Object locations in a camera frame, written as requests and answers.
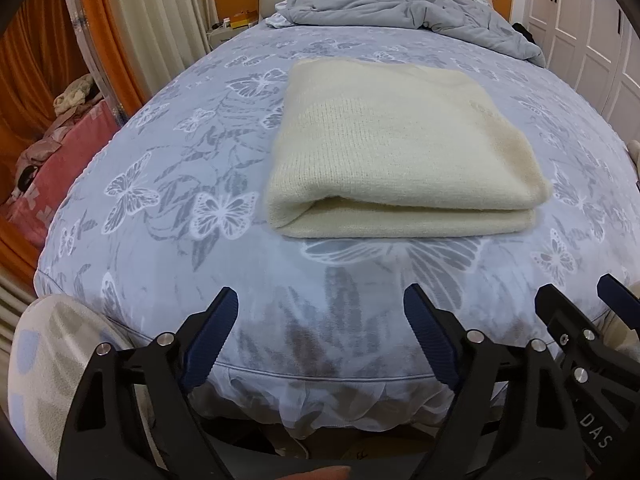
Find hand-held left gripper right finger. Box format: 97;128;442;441
403;283;587;480

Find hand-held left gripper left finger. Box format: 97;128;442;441
56;286;239;480

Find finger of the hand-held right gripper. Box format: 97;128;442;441
534;283;609;367
596;273;640;327

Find cream knit cardigan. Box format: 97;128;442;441
263;58;553;240

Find person's left hand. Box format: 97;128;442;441
279;465;352;480

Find beige soft object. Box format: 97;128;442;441
625;137;640;182

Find person's patterned pajama leg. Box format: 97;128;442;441
7;294;168;480

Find bed with butterfly sheet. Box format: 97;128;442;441
34;22;640;434

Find pink blanket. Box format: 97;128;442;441
0;97;127;252

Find white wardrobe doors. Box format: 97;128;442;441
510;0;640;147

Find beige cloth bundle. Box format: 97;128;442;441
52;73;102;117

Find black object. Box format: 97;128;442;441
510;22;539;47

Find white nightstand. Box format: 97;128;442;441
206;19;262;53

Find orange curtain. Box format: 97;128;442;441
0;0;151;266

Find grey duvet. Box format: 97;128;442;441
265;0;547;67

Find silver door frame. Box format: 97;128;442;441
59;0;127;122

